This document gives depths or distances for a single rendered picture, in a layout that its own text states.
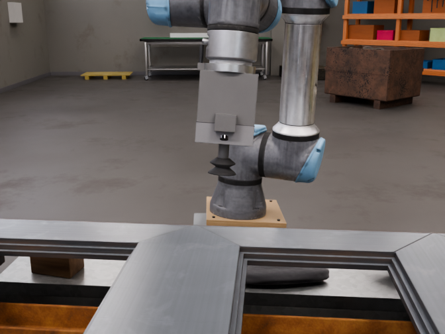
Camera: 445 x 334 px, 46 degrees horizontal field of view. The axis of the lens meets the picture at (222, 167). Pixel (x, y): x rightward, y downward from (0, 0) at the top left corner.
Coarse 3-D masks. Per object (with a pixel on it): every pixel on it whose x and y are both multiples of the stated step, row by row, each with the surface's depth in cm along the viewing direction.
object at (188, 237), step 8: (176, 232) 97; (184, 232) 97; (192, 232) 97; (200, 232) 97; (208, 232) 97; (144, 240) 93; (152, 240) 93; (160, 240) 93; (168, 240) 93; (176, 240) 93; (184, 240) 93; (192, 240) 93; (200, 240) 93; (208, 240) 93; (216, 240) 93; (224, 240) 93
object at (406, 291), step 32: (32, 256) 93; (64, 256) 93; (96, 256) 92; (128, 256) 91; (256, 256) 90; (288, 256) 90; (320, 256) 89; (352, 256) 89; (384, 256) 89; (416, 320) 72
